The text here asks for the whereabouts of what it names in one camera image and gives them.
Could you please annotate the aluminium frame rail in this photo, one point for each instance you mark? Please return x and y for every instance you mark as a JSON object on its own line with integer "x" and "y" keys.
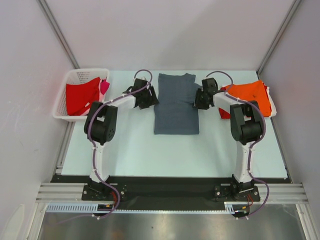
{"x": 60, "y": 192}

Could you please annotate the white cable duct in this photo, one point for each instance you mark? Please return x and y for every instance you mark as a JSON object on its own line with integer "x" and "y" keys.
{"x": 104, "y": 208}

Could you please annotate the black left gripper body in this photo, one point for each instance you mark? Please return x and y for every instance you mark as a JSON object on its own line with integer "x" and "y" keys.
{"x": 145, "y": 101}

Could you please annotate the white plastic basket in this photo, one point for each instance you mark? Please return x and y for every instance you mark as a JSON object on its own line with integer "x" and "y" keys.
{"x": 75, "y": 77}

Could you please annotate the white folded t shirt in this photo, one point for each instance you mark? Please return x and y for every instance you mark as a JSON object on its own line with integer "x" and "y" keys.
{"x": 272, "y": 105}

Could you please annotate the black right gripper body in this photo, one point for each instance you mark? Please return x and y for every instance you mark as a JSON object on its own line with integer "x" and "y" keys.
{"x": 200, "y": 100}

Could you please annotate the right aluminium corner post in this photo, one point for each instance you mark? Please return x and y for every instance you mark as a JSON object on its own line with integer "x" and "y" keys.
{"x": 293, "y": 9}

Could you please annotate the left aluminium corner post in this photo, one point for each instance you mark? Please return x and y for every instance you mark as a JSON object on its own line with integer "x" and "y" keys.
{"x": 47, "y": 12}

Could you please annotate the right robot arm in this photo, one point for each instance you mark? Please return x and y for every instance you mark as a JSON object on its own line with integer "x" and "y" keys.
{"x": 247, "y": 126}

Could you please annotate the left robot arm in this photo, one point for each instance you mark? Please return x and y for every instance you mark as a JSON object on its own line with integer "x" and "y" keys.
{"x": 101, "y": 122}

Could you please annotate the orange folded t shirt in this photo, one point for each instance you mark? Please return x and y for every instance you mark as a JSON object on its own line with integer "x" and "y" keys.
{"x": 255, "y": 91}

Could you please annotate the pink shirt in basket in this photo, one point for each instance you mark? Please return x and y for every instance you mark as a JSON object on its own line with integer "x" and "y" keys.
{"x": 104, "y": 88}

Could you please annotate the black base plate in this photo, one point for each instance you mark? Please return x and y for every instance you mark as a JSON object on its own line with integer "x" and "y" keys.
{"x": 168, "y": 191}

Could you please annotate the grey blue t shirt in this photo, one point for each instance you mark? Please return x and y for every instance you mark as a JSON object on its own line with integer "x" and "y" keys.
{"x": 175, "y": 114}

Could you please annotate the red shirt in basket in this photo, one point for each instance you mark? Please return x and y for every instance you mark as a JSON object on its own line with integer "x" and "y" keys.
{"x": 79, "y": 97}

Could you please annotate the aluminium corner post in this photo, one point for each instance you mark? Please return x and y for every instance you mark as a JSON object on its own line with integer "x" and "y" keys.
{"x": 293, "y": 9}
{"x": 47, "y": 12}

